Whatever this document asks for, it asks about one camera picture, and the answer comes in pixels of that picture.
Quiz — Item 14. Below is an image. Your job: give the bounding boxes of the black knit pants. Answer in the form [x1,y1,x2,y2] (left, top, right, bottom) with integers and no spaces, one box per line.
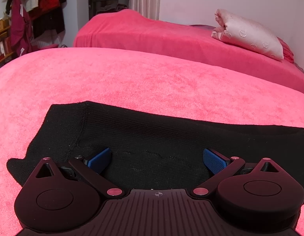
[6,101,304,189]

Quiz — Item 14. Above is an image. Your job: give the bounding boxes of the pink blanket on near bed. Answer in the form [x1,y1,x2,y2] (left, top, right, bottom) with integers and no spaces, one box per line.
[0,48,304,235]

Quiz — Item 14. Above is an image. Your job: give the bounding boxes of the red folded cloth behind pillow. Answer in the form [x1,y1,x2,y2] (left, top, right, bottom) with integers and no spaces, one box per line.
[278,38,295,63]

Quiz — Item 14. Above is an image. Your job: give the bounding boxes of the pale pink satin pillow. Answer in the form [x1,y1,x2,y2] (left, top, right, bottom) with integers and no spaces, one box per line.
[211,9,284,61]

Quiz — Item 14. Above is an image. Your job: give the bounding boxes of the wooden shelf with items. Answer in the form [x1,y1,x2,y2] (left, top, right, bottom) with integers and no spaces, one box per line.
[0,17,14,65]

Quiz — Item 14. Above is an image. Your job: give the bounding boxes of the hanging clothes on rack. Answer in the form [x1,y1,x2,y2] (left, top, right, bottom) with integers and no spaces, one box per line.
[6,0,67,56]

